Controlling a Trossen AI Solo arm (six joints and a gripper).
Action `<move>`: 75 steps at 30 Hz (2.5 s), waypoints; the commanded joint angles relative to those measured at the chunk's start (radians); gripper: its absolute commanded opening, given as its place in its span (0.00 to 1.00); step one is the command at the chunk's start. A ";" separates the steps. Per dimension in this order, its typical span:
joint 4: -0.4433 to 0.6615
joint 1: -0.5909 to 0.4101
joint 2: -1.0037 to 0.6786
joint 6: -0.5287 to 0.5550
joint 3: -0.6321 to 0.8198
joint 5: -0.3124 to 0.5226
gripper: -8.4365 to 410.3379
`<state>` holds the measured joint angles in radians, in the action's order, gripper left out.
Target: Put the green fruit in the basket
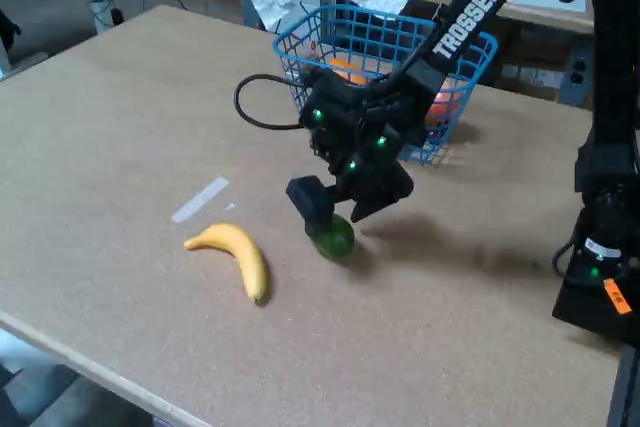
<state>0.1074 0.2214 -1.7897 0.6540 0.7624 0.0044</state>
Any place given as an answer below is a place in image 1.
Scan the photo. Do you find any round green toy fruit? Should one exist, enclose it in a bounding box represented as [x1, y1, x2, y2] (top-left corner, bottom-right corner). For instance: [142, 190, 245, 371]
[308, 214, 356, 262]

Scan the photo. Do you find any orange toy fruit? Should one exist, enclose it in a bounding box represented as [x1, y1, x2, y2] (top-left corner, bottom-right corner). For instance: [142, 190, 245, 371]
[327, 57, 371, 87]

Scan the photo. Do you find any red-orange round toy fruit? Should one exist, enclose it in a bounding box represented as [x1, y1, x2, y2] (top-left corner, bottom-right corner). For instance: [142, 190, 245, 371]
[424, 79, 461, 126]

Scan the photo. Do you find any yellow toy banana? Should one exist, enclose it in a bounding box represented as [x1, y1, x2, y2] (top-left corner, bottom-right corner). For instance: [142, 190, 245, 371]
[183, 222, 270, 306]

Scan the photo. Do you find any long white tape strip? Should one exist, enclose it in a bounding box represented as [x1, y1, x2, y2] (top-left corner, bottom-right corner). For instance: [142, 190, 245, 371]
[171, 175, 230, 224]

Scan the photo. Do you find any wooden bench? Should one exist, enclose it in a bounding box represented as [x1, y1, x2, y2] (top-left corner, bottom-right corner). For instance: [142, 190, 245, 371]
[404, 0, 596, 98]

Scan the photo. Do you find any orange label tag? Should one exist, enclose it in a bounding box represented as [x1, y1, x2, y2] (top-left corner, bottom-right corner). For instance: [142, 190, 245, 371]
[603, 278, 632, 316]

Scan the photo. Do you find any black object at room edge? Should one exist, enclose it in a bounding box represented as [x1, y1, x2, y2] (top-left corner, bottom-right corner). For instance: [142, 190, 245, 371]
[0, 10, 22, 53]

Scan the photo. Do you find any blue wire basket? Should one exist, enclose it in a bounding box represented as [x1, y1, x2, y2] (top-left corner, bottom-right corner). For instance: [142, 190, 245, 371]
[272, 3, 500, 167]

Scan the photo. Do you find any looped black camera cable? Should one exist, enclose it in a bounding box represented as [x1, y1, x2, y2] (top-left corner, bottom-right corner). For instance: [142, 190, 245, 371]
[233, 72, 314, 131]

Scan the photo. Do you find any black base cable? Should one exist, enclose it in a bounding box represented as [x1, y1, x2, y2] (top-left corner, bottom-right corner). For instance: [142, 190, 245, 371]
[551, 241, 577, 279]

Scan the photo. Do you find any grey metal post with outlet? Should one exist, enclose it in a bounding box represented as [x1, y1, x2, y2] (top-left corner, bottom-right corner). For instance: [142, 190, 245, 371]
[562, 31, 596, 108]

